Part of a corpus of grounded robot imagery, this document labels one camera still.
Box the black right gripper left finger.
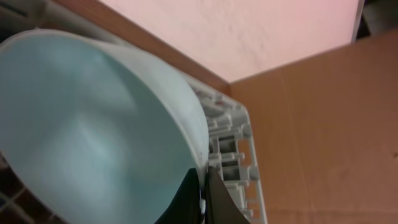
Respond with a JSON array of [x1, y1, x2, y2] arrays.
[[155, 168, 201, 224]]

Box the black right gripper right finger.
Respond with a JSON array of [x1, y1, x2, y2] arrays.
[[205, 166, 249, 224]]

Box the grey dishwasher rack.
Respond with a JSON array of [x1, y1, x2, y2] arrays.
[[1, 1, 267, 223]]

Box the blue bowl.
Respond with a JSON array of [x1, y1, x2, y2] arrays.
[[1, 30, 209, 223]]

